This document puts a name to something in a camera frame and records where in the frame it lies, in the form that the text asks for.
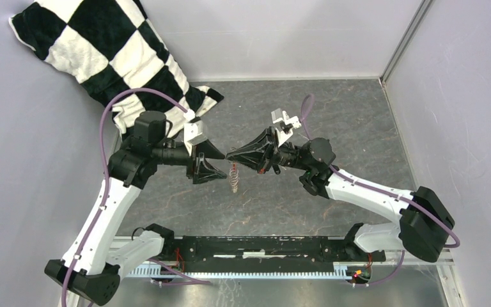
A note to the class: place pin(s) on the keyring loop with red tag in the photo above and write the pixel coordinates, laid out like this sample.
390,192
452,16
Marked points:
233,177

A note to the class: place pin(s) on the aluminium frame rail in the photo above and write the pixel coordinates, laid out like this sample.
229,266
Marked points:
392,255

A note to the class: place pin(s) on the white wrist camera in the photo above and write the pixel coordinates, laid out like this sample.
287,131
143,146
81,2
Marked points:
194,134
285,125

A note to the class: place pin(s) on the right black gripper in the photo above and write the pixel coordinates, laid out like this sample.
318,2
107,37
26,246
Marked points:
257,153

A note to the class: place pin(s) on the toothed cable duct strip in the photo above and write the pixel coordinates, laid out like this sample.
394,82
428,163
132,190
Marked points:
152,270

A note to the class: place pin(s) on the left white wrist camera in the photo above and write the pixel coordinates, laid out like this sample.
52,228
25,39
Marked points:
194,134

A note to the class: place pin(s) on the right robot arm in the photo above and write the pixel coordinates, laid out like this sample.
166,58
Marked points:
418,221

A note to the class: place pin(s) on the black white checkered cloth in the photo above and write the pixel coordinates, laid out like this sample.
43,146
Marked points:
113,51

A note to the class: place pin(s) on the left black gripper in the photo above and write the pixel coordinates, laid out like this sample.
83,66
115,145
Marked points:
204,172

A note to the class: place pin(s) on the corner aluminium profile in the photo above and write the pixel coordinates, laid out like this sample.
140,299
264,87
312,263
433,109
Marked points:
406,39

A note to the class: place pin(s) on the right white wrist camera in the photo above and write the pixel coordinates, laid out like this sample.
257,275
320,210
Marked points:
285,125

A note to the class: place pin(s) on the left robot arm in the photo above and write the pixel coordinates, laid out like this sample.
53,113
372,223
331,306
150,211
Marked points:
89,268

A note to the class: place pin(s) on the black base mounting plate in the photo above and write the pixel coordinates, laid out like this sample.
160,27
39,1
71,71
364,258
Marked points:
271,254

